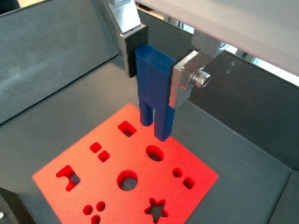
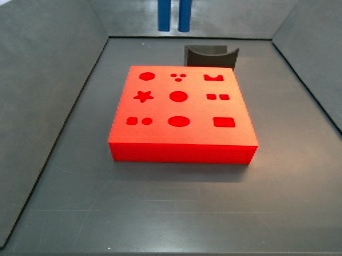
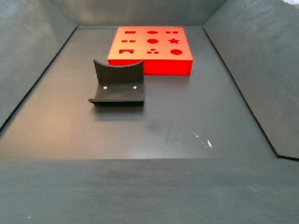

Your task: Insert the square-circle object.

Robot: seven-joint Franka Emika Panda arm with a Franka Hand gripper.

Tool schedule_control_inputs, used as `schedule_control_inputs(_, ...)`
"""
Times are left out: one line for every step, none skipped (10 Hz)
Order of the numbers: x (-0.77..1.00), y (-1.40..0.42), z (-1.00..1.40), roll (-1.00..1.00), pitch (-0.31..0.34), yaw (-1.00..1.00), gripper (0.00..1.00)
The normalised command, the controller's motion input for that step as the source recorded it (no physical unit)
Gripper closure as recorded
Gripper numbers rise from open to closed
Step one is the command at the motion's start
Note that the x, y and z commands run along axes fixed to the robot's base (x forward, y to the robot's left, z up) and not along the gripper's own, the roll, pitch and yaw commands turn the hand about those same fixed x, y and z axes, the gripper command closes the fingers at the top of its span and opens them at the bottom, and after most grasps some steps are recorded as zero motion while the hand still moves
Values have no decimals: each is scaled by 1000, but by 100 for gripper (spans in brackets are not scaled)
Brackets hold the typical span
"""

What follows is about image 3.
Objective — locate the black curved holder stand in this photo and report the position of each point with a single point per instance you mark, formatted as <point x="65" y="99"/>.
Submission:
<point x="120" y="84"/>

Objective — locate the red shape-sorter block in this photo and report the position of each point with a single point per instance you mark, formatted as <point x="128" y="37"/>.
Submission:
<point x="160" y="46"/>

